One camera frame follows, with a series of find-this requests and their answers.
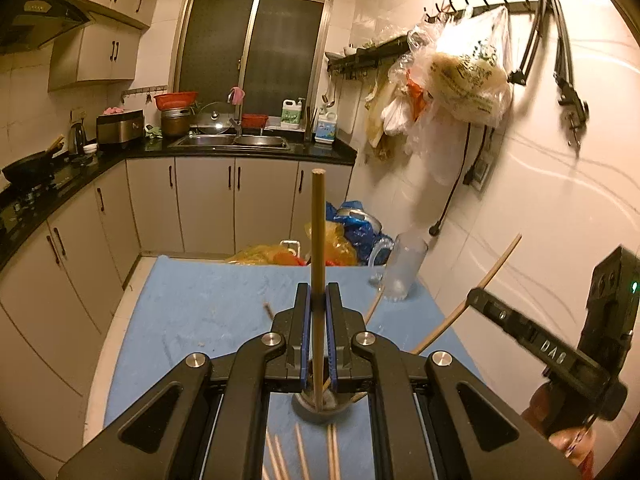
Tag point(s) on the dark grey utensil holder cup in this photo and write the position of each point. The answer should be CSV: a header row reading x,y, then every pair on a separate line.
x,y
333,408

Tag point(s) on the electric kettle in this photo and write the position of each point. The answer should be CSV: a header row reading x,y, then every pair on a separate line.
x,y
77,138

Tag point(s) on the hanging plastic bags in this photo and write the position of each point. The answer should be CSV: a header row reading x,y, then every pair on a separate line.
x,y
431,95

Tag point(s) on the black wall hook rack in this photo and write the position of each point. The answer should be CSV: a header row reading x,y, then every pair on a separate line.
x,y
420,35

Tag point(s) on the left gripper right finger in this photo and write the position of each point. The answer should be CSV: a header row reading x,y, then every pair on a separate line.
x,y
352,357

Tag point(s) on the black wok pan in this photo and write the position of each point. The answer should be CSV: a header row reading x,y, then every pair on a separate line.
x,y
32,169

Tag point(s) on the red plastic basin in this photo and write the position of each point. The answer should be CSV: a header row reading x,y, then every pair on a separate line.
x,y
171,100

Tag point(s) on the dark cooking pot under basin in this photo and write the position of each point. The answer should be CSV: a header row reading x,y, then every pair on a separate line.
x,y
175,122

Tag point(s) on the small red bowl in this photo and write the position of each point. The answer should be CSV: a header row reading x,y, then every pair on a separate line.
x,y
254,121

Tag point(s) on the yellow plastic bag on floor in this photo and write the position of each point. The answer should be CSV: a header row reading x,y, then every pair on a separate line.
x,y
338,251

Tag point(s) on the wooden chopstick bundle middle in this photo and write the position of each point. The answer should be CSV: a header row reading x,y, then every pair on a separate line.
x,y
335,453

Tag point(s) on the glass pot lid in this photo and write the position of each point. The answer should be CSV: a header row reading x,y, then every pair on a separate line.
x,y
215,118

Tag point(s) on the dark sliding window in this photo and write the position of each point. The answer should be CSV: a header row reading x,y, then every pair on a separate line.
x,y
269,48

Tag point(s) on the white detergent jug blue label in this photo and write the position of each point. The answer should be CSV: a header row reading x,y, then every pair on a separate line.
x,y
325,128

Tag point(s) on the black range hood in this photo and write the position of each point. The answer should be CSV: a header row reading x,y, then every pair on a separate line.
x,y
40,22

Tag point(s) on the person's right hand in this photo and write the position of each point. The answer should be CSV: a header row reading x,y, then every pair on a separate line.
x,y
582,456

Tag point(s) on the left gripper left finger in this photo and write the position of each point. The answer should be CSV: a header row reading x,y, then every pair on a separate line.
x,y
289,371

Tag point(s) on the white detergent jug green label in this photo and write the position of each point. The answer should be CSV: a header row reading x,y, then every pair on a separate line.
x,y
291,114

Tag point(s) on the blue plastic bag on floor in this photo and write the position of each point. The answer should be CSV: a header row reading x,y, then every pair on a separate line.
x,y
361,229

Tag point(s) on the clear glass pitcher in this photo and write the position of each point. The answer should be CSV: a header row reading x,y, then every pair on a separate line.
x,y
405,257

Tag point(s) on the blue towel table cloth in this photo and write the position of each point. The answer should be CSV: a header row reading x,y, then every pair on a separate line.
x,y
187,306

